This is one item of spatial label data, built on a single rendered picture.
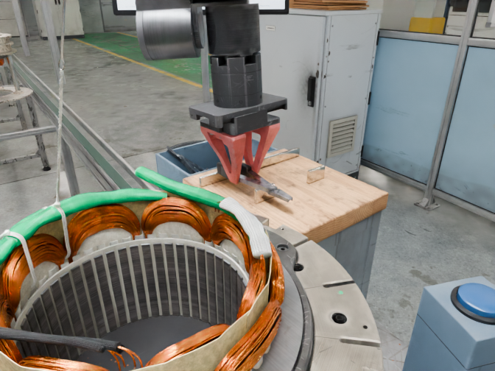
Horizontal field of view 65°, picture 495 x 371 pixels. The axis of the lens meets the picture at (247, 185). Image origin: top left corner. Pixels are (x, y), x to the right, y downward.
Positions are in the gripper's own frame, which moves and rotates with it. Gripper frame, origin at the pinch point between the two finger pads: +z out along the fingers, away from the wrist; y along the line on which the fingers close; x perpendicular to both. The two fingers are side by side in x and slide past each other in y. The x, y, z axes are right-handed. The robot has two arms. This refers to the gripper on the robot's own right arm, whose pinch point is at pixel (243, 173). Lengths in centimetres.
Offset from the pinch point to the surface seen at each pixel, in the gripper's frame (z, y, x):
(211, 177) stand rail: 1.1, 2.4, -4.0
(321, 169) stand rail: 1.4, -10.1, 4.1
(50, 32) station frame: -8, -36, -243
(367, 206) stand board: 3.9, -9.9, 11.9
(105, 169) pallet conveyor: 29, -8, -89
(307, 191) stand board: 2.9, -6.2, 5.3
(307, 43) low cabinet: 6, -154, -138
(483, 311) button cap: 6.2, -5.0, 28.0
